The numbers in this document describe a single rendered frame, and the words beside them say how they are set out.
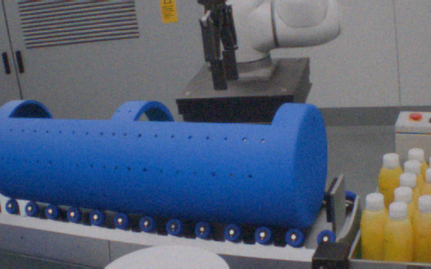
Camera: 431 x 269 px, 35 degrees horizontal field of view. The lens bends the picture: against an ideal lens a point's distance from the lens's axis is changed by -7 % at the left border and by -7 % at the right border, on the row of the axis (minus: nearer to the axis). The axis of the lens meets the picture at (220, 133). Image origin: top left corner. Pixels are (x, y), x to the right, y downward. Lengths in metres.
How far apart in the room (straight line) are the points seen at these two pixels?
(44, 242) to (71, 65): 1.74
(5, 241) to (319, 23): 1.15
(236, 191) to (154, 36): 1.88
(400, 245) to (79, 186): 0.79
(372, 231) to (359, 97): 3.12
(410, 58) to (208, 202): 3.04
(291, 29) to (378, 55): 2.34
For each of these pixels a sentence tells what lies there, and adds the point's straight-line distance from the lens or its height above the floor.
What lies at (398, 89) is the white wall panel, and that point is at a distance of 4.57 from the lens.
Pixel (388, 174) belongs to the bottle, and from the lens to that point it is 1.69.
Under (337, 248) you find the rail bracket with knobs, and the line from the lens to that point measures 1.49.
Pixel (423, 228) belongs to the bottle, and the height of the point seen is 1.03.
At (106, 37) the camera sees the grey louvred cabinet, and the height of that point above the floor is 1.03.
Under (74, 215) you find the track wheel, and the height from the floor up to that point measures 0.96.
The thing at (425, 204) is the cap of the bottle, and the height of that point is 1.08.
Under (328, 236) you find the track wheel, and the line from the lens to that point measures 1.59.
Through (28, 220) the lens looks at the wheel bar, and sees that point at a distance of 1.99.
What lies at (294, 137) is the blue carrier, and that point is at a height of 1.20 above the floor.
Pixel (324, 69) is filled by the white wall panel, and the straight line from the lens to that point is 4.56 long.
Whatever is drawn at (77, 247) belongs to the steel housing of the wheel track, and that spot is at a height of 0.88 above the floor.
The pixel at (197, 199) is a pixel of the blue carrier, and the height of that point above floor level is 1.07.
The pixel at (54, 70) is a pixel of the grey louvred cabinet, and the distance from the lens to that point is 3.63.
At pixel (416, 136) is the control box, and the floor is 1.07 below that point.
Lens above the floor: 1.79
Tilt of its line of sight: 22 degrees down
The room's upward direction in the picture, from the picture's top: 8 degrees counter-clockwise
